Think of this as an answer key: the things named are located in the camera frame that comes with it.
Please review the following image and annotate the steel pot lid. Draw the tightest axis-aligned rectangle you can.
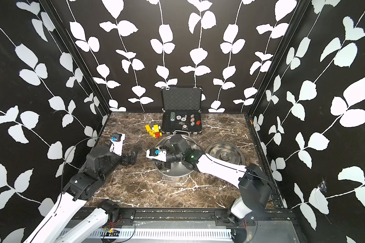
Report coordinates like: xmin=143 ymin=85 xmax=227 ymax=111
xmin=205 ymin=141 xmax=245 ymax=165

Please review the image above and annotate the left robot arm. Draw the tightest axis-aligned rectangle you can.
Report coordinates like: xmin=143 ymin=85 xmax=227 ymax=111
xmin=25 ymin=146 xmax=141 ymax=243

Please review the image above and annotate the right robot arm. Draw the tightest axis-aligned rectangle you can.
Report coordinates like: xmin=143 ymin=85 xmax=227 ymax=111
xmin=165 ymin=134 xmax=272 ymax=220

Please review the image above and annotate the large steel pot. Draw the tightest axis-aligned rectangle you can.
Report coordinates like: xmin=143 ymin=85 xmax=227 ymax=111
xmin=151 ymin=134 xmax=202 ymax=183

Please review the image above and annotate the blue green chip stack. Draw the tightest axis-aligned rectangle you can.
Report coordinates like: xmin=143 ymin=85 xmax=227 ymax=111
xmin=170 ymin=112 xmax=176 ymax=121

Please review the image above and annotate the black poker chip case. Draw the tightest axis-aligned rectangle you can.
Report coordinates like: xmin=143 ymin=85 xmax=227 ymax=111
xmin=161 ymin=86 xmax=202 ymax=134

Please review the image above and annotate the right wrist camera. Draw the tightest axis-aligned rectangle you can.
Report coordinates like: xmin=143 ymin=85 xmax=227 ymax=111
xmin=146 ymin=148 xmax=167 ymax=162

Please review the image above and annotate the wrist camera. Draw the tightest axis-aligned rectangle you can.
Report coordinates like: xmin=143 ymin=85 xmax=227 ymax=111
xmin=109 ymin=133 xmax=125 ymax=156
xmin=146 ymin=148 xmax=167 ymax=162

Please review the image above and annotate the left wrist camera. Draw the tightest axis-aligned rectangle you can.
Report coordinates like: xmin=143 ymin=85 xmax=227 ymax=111
xmin=109 ymin=133 xmax=125 ymax=156

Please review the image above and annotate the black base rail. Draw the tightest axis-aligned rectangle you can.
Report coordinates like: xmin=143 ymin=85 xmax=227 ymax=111
xmin=69 ymin=206 xmax=299 ymax=234

